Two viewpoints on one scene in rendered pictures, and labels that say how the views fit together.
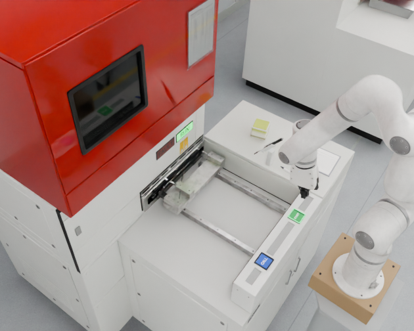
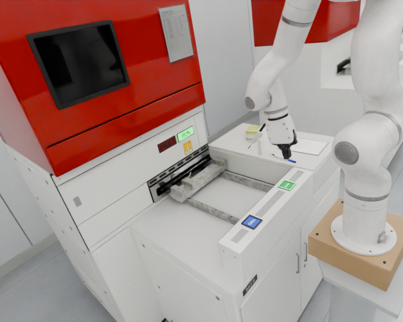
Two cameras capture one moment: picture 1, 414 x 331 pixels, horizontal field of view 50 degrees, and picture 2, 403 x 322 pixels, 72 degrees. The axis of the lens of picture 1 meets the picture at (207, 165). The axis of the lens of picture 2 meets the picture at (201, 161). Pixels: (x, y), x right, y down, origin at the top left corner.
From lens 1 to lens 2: 0.82 m
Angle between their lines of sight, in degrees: 22
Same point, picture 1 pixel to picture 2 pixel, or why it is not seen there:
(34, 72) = not seen: outside the picture
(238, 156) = (236, 154)
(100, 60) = (62, 16)
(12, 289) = (79, 298)
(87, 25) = not seen: outside the picture
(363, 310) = (376, 269)
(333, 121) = (283, 36)
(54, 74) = (6, 10)
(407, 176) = (374, 43)
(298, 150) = (257, 84)
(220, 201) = (222, 192)
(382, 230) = (364, 133)
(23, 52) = not seen: outside the picture
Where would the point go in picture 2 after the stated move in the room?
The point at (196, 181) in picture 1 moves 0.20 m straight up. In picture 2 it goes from (201, 177) to (194, 144)
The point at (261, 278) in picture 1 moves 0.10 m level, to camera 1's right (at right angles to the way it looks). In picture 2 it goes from (248, 237) to (279, 236)
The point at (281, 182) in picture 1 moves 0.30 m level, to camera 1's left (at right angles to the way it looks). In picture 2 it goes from (274, 167) to (213, 170)
